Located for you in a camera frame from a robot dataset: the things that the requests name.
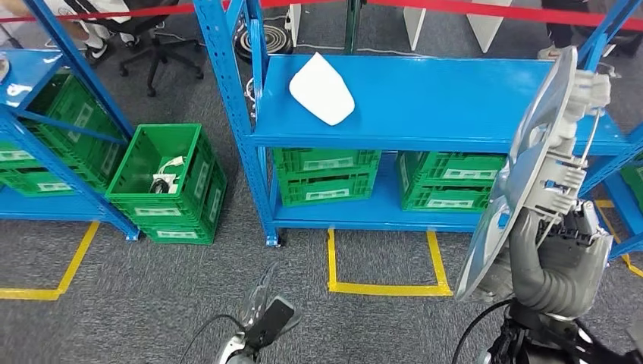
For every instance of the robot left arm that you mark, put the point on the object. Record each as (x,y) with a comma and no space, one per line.
(233,351)

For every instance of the red barrier belt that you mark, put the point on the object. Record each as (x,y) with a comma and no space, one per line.
(502,11)
(100,13)

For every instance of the silver plastic wheel hubcap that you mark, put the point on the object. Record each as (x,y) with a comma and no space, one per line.
(527,166)

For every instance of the person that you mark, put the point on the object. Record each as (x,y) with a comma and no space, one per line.
(557,30)
(95,50)

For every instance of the white plastic mirror cover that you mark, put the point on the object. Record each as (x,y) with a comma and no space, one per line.
(321,90)

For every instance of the dark green stanchion post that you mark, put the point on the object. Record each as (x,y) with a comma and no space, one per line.
(353,25)

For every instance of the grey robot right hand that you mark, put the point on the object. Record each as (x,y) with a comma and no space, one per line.
(577,251)

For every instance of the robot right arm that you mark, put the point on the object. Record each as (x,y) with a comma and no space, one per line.
(557,296)

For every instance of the green plastic crate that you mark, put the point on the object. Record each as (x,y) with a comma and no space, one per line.
(216,201)
(130,166)
(452,171)
(635,186)
(25,181)
(326,163)
(326,193)
(65,110)
(447,201)

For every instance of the blue metal shelf rack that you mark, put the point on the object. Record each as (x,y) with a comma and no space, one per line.
(615,201)
(60,208)
(427,100)

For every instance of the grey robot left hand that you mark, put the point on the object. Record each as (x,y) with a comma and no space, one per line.
(269,321)

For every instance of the black ribbed round stool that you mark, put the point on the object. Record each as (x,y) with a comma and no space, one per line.
(274,40)

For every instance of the yellow floor tape square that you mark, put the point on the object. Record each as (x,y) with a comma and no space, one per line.
(604,203)
(74,261)
(387,290)

